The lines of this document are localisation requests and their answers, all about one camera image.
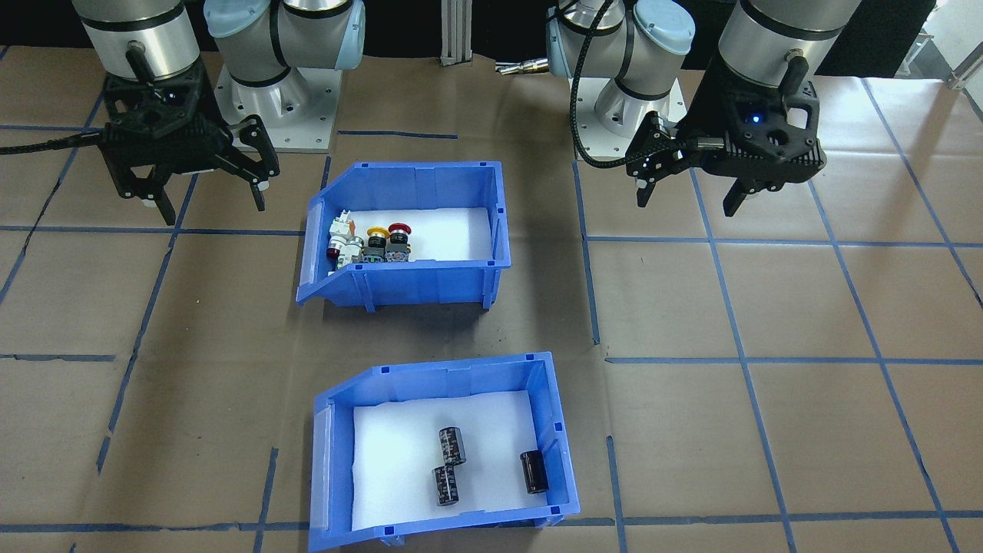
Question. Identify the white contact block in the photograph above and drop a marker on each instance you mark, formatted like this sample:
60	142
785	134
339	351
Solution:
343	224

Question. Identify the small silver metal rod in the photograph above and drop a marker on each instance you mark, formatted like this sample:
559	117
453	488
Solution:
522	67

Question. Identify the blue bin with capacitors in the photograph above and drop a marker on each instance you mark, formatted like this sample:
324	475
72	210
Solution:
559	461

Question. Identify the red mushroom push button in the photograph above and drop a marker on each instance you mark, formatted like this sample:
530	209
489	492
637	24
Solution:
399	240

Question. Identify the black cylindrical capacitor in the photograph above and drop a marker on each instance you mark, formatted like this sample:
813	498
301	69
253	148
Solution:
445	485
451	445
534	471

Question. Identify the silver selector switch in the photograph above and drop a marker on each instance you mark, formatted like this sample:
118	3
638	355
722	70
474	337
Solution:
354	250

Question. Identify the white foam liner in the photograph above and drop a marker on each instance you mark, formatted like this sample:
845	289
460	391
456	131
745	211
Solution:
399	461
453	234

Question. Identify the white square base plate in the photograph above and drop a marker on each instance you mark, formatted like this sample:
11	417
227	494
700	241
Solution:
672	96
315	127

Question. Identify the yellow push button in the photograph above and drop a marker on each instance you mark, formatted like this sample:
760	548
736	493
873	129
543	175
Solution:
376	240

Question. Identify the blue bin with push buttons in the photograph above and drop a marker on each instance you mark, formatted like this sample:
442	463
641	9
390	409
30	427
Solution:
415	280

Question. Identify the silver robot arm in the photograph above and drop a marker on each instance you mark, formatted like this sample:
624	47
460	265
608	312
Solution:
776	38
138	31

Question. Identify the aluminium frame bar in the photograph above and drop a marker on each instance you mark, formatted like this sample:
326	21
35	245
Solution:
456	34

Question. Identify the red pilot lamp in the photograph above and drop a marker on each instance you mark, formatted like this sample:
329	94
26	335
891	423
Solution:
335	253

